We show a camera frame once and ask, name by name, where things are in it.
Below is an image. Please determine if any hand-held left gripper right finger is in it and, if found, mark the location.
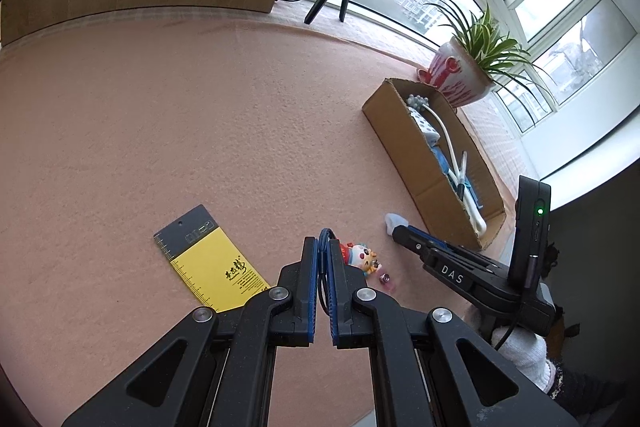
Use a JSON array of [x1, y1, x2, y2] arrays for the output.
[[326, 238, 581, 427]]

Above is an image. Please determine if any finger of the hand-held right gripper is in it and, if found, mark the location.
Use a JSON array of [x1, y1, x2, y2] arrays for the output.
[[407, 227, 511, 273], [392, 225, 451, 265]]

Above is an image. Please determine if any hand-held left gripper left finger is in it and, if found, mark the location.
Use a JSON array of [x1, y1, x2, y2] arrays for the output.
[[61, 236, 322, 427]]

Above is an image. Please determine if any small white cap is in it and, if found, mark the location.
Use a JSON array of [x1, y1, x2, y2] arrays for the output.
[[384, 213, 410, 237]]

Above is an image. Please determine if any purple cord with blue ring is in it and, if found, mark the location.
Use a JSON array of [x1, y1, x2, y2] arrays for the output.
[[318, 228, 335, 323]]

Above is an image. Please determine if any cardboard box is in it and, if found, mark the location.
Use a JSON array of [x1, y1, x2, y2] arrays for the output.
[[362, 77, 507, 253]]

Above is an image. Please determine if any grey knobbed roller massager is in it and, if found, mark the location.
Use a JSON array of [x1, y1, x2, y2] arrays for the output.
[[406, 94, 488, 238]]

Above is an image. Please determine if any person's right forearm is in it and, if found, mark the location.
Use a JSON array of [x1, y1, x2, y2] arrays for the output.
[[545, 352, 626, 423]]

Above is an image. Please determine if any person's right hand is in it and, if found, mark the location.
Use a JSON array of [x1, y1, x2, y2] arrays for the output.
[[469, 306, 557, 395]]

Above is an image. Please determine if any light blue clothes peg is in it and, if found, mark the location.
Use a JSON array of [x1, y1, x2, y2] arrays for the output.
[[457, 179, 482, 208]]

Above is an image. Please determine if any yellow and black ruler card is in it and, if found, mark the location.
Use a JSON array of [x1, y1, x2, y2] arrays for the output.
[[153, 204, 273, 314]]

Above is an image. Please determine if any white star-print tissue packet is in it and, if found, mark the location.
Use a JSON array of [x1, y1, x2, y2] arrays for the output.
[[409, 107, 441, 142]]

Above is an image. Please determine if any spider plant in red-white pot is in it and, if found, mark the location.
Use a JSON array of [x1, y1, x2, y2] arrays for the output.
[[415, 0, 558, 118]]

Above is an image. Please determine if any pink felt mat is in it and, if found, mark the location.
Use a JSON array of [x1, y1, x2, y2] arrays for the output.
[[0, 9, 521, 427]]

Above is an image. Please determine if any cartoon figurine keychain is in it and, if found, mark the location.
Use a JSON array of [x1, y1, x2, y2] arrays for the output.
[[339, 241, 398, 294]]

